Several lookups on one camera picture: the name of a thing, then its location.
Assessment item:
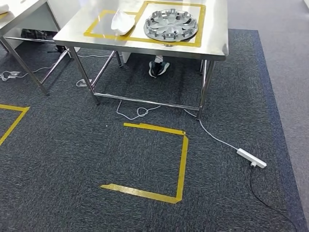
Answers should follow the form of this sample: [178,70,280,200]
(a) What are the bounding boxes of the black floor cable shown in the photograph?
[249,166,300,232]

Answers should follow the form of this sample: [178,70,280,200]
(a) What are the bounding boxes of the yellow floor tape marking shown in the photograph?
[0,103,31,147]
[99,122,189,205]

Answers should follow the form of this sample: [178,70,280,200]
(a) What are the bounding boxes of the white power strip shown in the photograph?
[236,147,268,170]

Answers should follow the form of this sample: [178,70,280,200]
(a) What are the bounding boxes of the stainless steel workbench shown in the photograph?
[53,0,229,121]

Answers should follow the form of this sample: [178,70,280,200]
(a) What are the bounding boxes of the white power adapter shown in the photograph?
[0,70,22,82]
[75,78,93,88]

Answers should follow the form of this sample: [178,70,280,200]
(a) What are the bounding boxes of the white floor cable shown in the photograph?
[116,99,162,121]
[184,109,239,152]

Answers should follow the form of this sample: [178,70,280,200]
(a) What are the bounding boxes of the grey plastic wheel hubcap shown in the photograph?
[143,8,199,42]

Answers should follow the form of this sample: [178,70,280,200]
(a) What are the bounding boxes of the stainless steel table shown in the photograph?
[0,0,74,97]

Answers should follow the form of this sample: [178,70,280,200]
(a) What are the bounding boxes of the person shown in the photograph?
[148,55,170,79]

